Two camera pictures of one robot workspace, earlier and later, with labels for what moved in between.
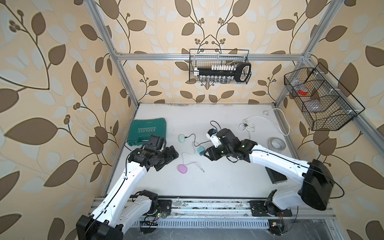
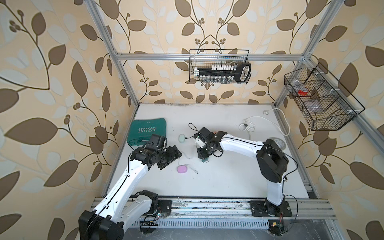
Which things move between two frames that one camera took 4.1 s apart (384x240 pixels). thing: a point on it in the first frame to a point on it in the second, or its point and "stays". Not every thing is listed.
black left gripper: [169, 157] stays
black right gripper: [212, 153] to [201, 155]
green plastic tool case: [140, 130] stays
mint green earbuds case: [181, 138] stays
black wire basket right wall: [327, 104] stays
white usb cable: [192, 162] to [187, 165]
